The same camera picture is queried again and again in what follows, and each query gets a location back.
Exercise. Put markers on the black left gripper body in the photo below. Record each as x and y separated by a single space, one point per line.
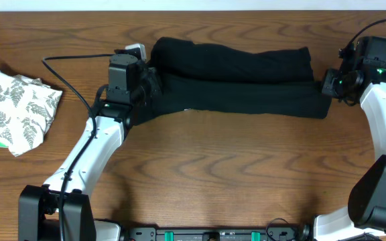
145 87

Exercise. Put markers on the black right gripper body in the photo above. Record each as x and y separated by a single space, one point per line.
336 84

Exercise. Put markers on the black t-shirt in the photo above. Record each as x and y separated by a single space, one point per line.
218 78

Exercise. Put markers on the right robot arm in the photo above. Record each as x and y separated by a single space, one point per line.
365 214

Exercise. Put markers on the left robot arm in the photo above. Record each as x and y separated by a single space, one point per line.
60 209

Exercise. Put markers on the white fern-print fabric bag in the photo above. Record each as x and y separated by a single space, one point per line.
27 111

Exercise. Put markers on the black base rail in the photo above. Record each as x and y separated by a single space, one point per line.
193 234

